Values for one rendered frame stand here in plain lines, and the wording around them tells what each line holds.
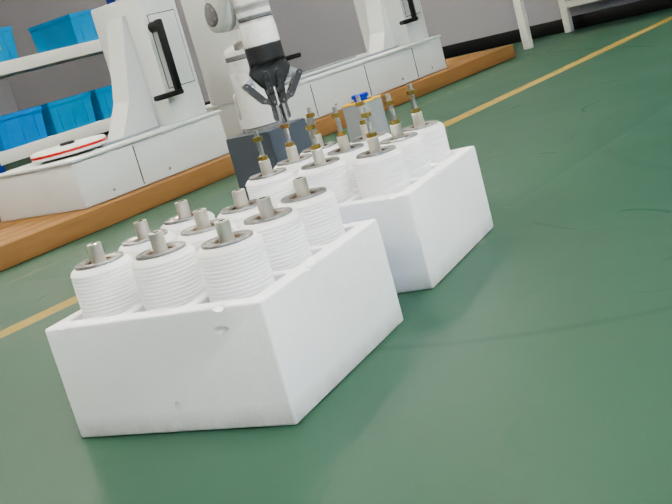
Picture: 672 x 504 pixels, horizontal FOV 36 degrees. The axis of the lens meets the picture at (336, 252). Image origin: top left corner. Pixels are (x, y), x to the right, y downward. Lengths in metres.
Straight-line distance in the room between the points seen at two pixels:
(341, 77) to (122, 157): 1.45
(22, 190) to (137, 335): 2.75
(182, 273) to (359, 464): 0.41
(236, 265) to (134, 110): 2.99
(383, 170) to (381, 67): 3.54
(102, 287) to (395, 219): 0.57
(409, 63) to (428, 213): 3.75
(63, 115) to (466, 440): 6.22
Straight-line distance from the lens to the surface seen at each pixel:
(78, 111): 7.38
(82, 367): 1.61
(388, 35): 5.82
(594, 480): 1.11
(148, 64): 4.42
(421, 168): 2.02
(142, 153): 4.16
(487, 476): 1.16
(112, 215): 3.93
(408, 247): 1.88
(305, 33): 8.70
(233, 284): 1.44
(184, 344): 1.47
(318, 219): 1.63
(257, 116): 2.47
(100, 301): 1.58
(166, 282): 1.50
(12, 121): 7.04
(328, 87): 5.06
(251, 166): 2.48
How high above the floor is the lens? 0.51
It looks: 12 degrees down
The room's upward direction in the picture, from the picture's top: 15 degrees counter-clockwise
